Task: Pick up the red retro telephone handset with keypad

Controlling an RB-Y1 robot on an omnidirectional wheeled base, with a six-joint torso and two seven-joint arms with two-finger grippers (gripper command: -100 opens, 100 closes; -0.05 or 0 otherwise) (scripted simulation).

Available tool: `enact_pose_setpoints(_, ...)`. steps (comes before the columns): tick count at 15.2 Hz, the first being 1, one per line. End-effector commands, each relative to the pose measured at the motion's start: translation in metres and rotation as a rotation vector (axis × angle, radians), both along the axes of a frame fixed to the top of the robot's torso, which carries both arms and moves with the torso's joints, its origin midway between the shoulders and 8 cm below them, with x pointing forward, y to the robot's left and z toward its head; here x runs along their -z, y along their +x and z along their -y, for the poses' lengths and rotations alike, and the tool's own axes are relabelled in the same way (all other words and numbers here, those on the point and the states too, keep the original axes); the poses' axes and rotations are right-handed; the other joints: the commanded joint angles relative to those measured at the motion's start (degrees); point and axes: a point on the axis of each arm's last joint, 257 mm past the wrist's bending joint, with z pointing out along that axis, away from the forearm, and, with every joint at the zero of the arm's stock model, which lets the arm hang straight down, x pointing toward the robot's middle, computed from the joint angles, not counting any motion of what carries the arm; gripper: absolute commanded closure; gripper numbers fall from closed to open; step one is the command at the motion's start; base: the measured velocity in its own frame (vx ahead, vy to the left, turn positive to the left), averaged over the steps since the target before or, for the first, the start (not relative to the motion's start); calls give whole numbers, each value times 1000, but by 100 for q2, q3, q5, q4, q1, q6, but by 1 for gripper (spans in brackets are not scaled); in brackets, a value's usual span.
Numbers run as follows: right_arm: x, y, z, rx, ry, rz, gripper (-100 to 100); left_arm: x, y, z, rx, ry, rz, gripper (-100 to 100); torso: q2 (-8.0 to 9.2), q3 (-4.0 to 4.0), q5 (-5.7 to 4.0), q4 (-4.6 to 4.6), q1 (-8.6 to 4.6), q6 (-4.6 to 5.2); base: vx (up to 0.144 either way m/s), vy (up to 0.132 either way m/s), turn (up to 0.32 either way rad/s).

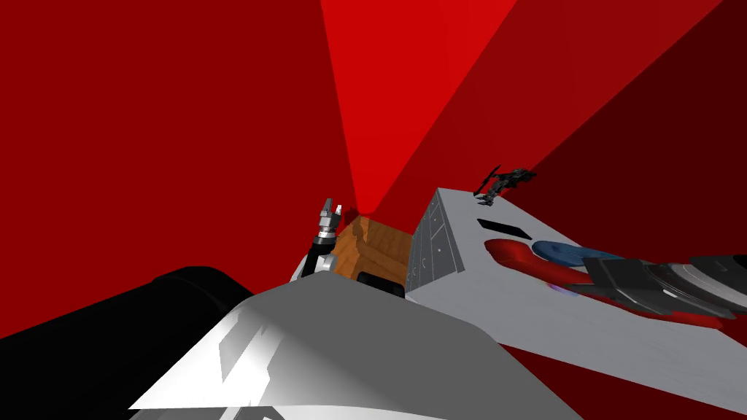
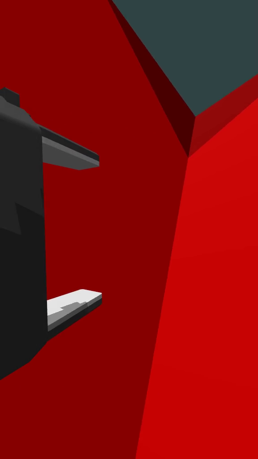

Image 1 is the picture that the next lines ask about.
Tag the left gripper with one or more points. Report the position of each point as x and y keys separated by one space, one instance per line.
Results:
x=328 y=221

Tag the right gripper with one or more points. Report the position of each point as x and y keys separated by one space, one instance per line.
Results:
x=624 y=283

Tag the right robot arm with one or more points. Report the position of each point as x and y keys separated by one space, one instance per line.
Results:
x=700 y=280

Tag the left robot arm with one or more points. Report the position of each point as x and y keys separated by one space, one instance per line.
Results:
x=105 y=344

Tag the small purple object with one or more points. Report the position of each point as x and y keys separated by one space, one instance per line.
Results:
x=561 y=289

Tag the blue round plate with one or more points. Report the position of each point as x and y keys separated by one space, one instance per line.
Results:
x=560 y=252

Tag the grey desk with drawers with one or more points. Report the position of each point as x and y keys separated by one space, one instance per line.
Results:
x=548 y=335

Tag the red long curved object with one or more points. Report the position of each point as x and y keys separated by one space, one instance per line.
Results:
x=519 y=256

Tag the black flat rectangle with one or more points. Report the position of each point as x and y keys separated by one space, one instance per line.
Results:
x=504 y=229

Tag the black spiky figure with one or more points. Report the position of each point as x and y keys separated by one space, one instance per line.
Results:
x=505 y=182

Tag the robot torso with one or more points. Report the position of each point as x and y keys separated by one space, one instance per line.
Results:
x=350 y=350

